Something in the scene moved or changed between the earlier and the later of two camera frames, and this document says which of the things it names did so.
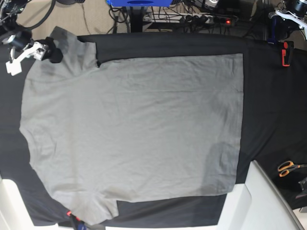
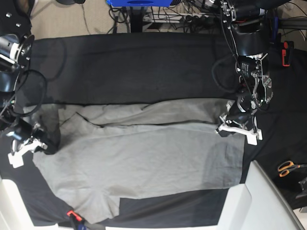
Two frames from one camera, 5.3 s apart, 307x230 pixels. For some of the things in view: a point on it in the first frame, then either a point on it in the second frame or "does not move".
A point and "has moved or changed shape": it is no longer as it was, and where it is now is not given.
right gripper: [283, 27] -> [240, 112]
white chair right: [259, 203] does not move
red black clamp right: [286, 53] does not move
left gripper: [23, 40] -> [23, 130]
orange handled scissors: [284, 168] does not move
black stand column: [136, 18] does not move
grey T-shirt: [131, 129] has moved or changed shape
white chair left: [14, 213] does not move
